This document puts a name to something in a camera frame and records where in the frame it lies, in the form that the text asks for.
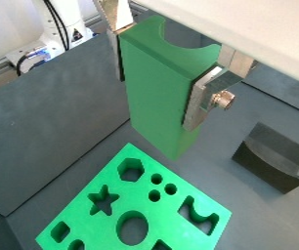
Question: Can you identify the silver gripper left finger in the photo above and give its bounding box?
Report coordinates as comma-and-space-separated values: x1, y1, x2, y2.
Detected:
92, 0, 136, 81

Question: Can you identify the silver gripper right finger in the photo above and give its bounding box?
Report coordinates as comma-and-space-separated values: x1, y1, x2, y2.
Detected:
183, 45, 257, 131

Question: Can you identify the green arch block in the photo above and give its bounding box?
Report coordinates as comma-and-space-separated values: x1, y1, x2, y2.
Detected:
120, 16, 221, 160

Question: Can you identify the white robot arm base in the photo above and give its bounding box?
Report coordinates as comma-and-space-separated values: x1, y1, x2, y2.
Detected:
7, 0, 94, 76

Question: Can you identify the dark grey arch holder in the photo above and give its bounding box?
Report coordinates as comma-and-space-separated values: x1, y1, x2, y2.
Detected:
233, 122, 299, 194

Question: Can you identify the green shape sorter board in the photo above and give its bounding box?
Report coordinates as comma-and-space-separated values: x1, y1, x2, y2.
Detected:
36, 145, 231, 250

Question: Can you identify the black cable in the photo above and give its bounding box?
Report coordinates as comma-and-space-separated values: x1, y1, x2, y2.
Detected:
16, 0, 71, 77

